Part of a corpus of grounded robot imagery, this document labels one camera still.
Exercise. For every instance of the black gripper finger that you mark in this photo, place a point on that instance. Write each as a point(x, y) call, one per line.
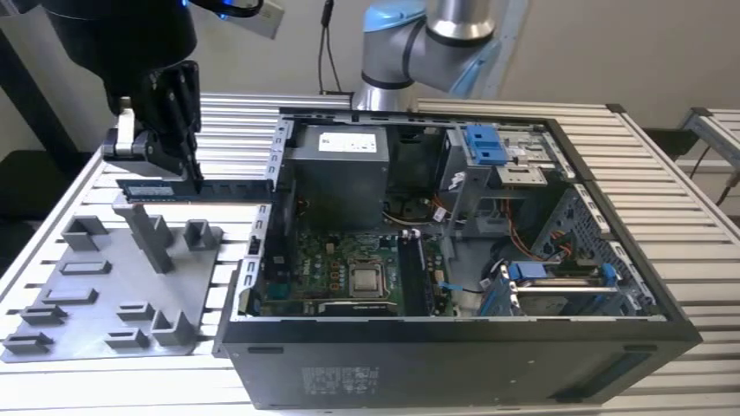
point(174, 112)
point(124, 138)

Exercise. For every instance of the green RAM stick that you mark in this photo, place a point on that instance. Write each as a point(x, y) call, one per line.
point(231, 190)

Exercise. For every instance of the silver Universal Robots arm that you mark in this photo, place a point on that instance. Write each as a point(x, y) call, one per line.
point(416, 52)

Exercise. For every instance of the black metal stand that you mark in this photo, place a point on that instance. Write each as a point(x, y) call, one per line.
point(28, 95)

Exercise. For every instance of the grey plastic parts rack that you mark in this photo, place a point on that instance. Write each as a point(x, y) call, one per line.
point(115, 281)

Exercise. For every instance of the grey power supply unit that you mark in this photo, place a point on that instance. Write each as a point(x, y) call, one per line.
point(335, 190)

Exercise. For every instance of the green motherboard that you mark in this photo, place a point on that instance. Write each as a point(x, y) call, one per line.
point(312, 260)

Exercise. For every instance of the teal board connector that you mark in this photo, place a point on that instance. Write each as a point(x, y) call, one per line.
point(284, 291)

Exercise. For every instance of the silver CPU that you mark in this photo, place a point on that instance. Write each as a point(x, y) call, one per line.
point(367, 279)

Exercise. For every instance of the blue plastic drive latch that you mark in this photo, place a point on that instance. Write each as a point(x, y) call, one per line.
point(488, 156)
point(482, 135)

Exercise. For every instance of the black graphics card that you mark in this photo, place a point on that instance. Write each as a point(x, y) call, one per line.
point(359, 308)

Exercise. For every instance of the grey metal drive cage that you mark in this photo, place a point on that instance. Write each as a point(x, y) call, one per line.
point(480, 195)

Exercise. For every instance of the black open PC case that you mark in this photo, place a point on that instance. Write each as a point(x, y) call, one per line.
point(404, 359)

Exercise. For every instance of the black table corner cap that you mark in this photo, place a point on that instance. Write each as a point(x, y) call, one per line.
point(616, 108)

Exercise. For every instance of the hard disk in blue carrier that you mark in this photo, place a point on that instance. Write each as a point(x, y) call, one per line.
point(555, 299)

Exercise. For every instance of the metal slat side table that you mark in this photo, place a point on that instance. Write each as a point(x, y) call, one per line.
point(716, 125)

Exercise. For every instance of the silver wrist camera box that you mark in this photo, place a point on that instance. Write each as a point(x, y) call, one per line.
point(263, 21)

